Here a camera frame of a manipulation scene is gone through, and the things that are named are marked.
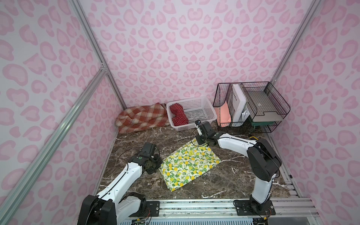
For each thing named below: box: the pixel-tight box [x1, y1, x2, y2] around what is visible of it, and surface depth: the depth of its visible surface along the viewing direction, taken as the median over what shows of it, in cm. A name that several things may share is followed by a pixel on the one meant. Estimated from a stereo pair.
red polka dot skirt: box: [169, 102, 189, 127], surface depth 106 cm
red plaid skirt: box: [115, 102, 171, 134], surface depth 113 cm
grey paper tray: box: [247, 90, 285, 123], surface depth 94 cm
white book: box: [231, 83, 248, 123], surface depth 97 cm
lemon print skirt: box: [158, 139, 222, 192], surface depth 88 cm
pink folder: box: [220, 101, 232, 124], surface depth 109 cm
